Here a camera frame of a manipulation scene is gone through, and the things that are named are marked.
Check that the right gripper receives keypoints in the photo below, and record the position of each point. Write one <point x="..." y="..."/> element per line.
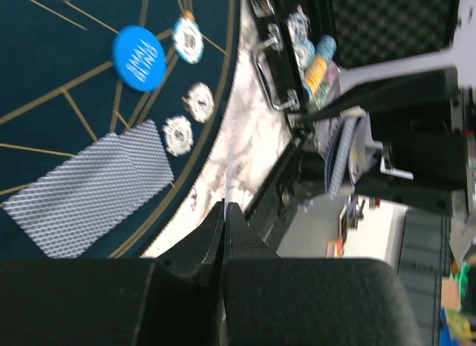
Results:
<point x="428" y="135"/>

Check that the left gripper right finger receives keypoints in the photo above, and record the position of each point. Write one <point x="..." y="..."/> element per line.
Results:
<point x="309" y="301"/>

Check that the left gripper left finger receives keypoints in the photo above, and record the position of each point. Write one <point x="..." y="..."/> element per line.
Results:
<point x="168" y="300"/>

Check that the deck of playing cards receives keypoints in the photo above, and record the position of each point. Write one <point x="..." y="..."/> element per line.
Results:
<point x="337" y="153"/>

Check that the face-down cards seat five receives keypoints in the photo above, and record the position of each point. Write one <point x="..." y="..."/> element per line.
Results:
<point x="71" y="207"/>

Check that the white 5 poker chip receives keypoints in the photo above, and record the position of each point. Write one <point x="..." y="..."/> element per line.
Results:
<point x="178" y="135"/>

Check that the grey 1 poker chip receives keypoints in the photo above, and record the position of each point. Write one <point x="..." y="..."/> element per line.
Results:
<point x="199" y="102"/>

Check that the light blue 10 poker chip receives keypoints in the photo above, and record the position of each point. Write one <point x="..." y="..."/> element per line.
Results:
<point x="188" y="41"/>

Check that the blue playing card box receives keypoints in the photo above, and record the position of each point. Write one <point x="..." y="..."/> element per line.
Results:
<point x="361" y="152"/>

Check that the green chip stack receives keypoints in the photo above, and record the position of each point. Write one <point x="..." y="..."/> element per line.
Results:
<point x="319" y="100"/>

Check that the yellow chip stack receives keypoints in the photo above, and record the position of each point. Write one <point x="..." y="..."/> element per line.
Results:
<point x="314" y="75"/>

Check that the black poker chip case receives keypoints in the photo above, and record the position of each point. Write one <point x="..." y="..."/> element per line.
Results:
<point x="366" y="32"/>

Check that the white chip stack in case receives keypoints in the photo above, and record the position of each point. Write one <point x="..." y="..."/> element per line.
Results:
<point x="304" y="49"/>

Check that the blue small blind button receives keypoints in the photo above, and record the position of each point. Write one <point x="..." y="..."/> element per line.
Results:
<point x="139" y="59"/>

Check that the round blue poker mat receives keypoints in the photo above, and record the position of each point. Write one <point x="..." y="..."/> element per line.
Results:
<point x="60" y="93"/>

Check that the chrome case handle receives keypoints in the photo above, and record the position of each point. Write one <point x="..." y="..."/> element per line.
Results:
<point x="271" y="64"/>

